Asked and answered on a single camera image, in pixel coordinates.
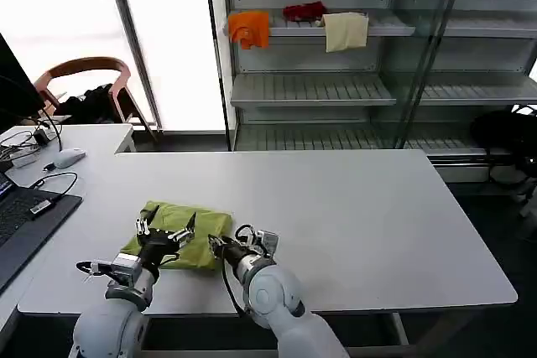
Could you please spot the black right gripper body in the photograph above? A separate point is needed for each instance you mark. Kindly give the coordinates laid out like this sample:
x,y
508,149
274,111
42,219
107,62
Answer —
x,y
233,250

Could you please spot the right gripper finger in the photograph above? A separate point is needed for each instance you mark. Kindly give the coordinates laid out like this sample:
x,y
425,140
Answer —
x,y
216,252
216,240

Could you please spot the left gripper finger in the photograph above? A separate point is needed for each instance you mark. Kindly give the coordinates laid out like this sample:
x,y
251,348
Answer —
x,y
143,226
182,236

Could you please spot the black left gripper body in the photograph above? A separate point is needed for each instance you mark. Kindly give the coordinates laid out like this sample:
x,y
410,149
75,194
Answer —
x,y
158,247

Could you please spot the green shirt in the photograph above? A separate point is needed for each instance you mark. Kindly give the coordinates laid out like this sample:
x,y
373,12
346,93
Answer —
x,y
201,249

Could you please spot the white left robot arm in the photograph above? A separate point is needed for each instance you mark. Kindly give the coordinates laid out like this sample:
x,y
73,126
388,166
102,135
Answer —
x,y
109,328

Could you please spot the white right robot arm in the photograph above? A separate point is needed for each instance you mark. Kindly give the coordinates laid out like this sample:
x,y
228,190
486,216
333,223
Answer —
x,y
272,291

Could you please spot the white computer mouse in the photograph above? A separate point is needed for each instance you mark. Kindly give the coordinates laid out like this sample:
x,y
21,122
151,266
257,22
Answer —
x,y
69,158

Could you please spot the white labelled usb dongle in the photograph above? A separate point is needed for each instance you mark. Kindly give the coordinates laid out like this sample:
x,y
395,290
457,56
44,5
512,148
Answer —
x,y
42,207

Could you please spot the black laptop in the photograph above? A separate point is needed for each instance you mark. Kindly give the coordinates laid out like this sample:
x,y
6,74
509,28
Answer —
x,y
25,232

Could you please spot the black bag on chair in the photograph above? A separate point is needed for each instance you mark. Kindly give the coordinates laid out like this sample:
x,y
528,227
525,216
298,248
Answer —
x,y
90,103

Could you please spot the small grey power adapter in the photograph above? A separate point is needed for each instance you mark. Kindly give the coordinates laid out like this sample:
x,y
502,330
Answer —
x,y
41,138

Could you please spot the brown wooden chair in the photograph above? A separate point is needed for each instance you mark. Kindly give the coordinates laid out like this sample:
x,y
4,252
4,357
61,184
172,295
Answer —
x,y
84,64

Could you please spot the grey metal shelf rack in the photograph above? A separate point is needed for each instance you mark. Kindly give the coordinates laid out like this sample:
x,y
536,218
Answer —
x,y
314,89

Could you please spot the black monitor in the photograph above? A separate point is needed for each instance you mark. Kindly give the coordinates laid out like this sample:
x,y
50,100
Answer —
x,y
14,85

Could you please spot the grey window frame post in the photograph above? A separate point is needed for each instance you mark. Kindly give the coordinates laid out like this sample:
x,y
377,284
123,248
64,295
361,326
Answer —
x,y
132,39

